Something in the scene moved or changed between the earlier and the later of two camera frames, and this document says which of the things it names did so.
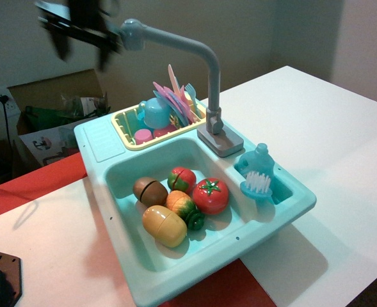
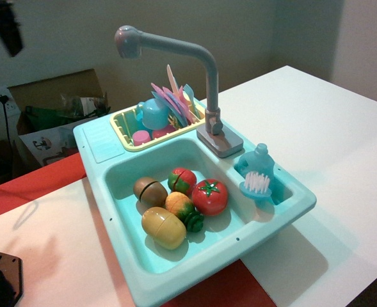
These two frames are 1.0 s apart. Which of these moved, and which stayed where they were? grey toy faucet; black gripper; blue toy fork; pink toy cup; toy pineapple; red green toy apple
Moved: grey toy faucet; black gripper
Stayed: pink toy cup; red green toy apple; blue toy fork; toy pineapple
